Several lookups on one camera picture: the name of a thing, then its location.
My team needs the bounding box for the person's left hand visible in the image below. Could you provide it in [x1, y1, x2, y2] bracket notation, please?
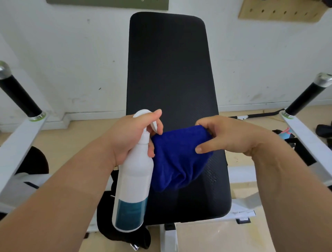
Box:
[102, 109, 164, 167]

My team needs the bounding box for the person's right hand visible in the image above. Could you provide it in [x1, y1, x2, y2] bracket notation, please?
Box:
[195, 115, 271, 157]

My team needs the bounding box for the blue microfibre cloth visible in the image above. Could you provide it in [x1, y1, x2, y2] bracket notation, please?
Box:
[150, 125, 214, 193]

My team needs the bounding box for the white spray bottle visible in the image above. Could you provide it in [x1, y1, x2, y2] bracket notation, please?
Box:
[112, 109, 159, 232]

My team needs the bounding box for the person's left forearm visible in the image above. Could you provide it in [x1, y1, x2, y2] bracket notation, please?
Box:
[0, 135, 117, 252]

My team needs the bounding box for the person's right forearm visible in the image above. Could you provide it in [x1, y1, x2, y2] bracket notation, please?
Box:
[250, 130, 332, 252]

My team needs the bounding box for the black padded bench seat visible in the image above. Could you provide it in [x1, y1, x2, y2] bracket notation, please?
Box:
[126, 12, 232, 225]

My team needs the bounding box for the black metal bar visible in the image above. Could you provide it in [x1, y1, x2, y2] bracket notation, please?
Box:
[229, 109, 286, 120]

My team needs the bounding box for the pink and blue object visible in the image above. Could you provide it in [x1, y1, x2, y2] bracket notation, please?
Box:
[278, 127, 296, 141]

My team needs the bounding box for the black fabric item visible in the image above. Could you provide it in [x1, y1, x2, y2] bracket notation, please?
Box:
[316, 124, 332, 138]

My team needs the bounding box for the black round foam pad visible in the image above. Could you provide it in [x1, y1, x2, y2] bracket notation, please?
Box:
[15, 146, 50, 175]

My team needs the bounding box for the wooden pegboard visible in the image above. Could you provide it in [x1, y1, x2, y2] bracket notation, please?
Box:
[238, 0, 329, 23]

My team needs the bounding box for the white machine frame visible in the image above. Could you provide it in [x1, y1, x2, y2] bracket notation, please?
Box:
[0, 110, 332, 252]

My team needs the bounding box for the black handle grip silver cap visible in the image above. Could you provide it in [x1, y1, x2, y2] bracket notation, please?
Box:
[0, 61, 47, 122]
[281, 73, 332, 119]

